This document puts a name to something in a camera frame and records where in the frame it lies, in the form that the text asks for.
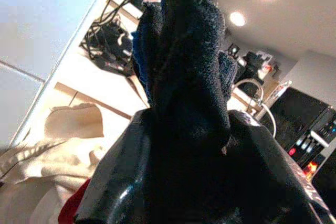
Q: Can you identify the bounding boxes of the beige wrinkled cloth cover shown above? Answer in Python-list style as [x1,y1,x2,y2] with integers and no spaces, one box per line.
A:
[0,102,108,224]

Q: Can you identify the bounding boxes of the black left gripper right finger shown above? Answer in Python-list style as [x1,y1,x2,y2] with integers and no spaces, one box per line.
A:
[225,110,332,224]

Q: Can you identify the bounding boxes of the white hose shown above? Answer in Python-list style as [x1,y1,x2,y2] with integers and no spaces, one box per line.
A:
[258,102,278,138]

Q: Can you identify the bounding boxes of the black appliance with display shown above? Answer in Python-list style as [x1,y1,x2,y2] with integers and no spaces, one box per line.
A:
[262,87,336,210]

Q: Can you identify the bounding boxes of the dark navy towel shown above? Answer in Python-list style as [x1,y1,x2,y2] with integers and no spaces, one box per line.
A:
[130,0,240,158]

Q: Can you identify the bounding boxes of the red garment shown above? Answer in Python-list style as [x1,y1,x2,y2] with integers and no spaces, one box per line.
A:
[58,178,92,224]

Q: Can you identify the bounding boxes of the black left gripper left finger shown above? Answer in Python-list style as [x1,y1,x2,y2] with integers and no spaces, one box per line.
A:
[74,108,156,224]

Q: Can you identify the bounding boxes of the tangled black cables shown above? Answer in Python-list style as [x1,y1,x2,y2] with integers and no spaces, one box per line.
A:
[80,0,144,71]

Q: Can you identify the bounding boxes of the round ceiling light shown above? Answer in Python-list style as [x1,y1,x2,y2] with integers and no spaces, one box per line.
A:
[229,11,246,27]

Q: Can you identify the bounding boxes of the curved steel faucet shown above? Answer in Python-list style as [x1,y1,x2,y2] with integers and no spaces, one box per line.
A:
[234,78,265,113]

